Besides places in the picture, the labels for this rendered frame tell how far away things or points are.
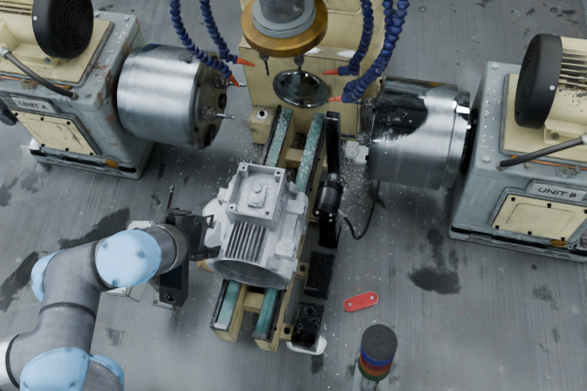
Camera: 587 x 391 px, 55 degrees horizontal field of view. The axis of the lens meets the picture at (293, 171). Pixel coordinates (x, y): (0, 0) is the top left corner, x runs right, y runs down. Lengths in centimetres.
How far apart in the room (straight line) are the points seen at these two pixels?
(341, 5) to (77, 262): 88
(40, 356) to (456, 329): 96
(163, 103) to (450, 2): 105
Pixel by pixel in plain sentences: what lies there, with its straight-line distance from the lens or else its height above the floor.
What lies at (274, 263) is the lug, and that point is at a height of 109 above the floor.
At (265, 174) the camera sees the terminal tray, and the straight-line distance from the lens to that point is 124.
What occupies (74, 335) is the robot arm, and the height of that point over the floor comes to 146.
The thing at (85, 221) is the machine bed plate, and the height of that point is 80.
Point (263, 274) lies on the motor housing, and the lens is 133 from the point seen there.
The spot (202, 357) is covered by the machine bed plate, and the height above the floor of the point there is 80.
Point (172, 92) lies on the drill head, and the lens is 137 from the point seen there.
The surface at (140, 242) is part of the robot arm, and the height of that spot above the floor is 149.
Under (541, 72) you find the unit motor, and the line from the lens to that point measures 113.
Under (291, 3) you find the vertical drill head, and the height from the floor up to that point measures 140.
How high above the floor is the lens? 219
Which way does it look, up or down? 60 degrees down
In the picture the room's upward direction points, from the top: 9 degrees counter-clockwise
